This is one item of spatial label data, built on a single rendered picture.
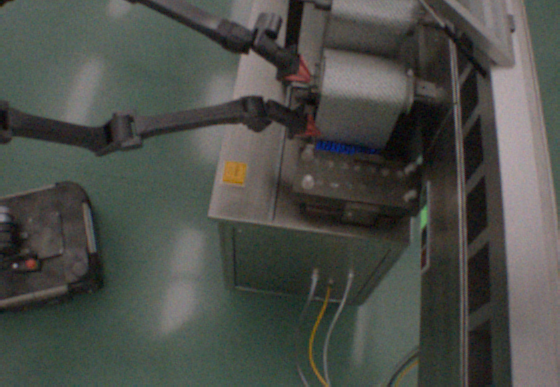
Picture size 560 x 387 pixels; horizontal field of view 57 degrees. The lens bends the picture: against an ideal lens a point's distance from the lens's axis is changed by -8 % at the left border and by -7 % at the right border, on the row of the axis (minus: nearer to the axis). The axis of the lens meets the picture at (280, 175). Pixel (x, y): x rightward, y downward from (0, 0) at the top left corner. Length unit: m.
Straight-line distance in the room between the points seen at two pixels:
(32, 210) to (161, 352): 0.89
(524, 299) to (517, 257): 0.08
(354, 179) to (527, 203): 0.75
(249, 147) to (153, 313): 1.06
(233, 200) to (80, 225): 0.99
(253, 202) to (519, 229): 0.97
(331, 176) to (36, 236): 1.43
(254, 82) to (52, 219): 1.15
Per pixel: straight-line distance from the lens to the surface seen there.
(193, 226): 2.72
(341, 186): 1.68
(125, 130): 1.52
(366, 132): 1.70
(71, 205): 2.61
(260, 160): 1.84
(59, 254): 2.51
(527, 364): 0.97
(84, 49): 3.47
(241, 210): 1.76
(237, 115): 1.56
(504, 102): 1.19
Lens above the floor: 2.50
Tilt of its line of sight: 62 degrees down
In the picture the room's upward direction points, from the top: 8 degrees clockwise
